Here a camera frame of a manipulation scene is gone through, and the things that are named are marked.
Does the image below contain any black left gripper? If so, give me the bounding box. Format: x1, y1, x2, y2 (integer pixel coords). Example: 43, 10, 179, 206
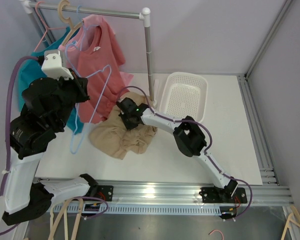
53, 67, 92, 128

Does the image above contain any beige t shirt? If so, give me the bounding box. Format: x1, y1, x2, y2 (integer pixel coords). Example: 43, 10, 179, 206
88, 105, 158, 160

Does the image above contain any coral red t shirt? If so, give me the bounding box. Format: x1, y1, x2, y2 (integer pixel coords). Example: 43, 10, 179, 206
77, 21, 126, 124

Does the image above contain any light blue wire hanger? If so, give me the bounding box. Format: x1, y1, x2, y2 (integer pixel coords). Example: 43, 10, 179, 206
64, 41, 112, 154
76, 5, 99, 51

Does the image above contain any light pink t shirt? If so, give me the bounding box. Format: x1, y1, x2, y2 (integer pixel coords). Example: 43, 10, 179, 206
58, 14, 134, 93

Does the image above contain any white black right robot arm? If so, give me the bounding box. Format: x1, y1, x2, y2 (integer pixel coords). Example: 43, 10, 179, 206
116, 97, 238, 203

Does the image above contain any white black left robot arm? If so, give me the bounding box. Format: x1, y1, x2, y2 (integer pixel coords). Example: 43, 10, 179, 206
0, 77, 99, 226

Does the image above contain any teal t shirt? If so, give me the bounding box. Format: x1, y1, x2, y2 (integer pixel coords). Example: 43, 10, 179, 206
17, 27, 84, 135

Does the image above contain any beige wooden hanger on rack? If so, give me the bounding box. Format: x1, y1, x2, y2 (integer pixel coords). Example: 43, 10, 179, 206
57, 0, 83, 47

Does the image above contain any pink hanger on floor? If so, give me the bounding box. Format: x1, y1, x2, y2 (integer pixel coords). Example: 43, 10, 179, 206
208, 229, 225, 240

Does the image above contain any beige hanger bottom right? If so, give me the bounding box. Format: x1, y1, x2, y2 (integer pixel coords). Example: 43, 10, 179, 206
280, 205, 300, 240

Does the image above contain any white perforated plastic basket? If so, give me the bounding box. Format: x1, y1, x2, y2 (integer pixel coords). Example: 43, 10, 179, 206
159, 72, 208, 122

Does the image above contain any metal clothes rack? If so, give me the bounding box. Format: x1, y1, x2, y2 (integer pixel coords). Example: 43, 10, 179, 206
20, 0, 159, 107

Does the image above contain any beige hangers bottom left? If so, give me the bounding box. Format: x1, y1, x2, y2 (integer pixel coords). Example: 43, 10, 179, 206
48, 197, 84, 240

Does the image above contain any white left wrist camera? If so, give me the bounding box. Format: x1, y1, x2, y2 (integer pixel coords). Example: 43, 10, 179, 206
41, 49, 74, 80

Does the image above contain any pink wire hanger on rack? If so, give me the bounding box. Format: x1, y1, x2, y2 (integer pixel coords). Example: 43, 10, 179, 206
34, 1, 69, 52

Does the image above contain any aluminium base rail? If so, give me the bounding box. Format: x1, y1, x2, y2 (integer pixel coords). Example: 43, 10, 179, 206
22, 177, 295, 207

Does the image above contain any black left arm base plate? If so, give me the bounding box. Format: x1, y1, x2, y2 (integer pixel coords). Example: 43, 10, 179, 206
91, 185, 114, 202

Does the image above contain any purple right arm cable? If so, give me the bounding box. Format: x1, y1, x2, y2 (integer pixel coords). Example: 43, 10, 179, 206
114, 85, 253, 222

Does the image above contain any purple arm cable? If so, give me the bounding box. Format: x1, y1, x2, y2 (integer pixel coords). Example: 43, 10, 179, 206
0, 56, 110, 236
114, 85, 253, 222

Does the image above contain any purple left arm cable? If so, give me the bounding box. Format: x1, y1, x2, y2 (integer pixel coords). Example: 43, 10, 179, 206
0, 56, 110, 236

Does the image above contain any white slotted cable duct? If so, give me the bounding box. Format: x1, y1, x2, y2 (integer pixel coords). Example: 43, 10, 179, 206
82, 203, 222, 216

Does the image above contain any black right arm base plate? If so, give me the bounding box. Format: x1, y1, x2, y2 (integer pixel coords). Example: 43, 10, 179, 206
199, 186, 248, 204

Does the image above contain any aluminium frame post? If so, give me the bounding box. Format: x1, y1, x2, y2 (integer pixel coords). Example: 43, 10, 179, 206
244, 0, 296, 79

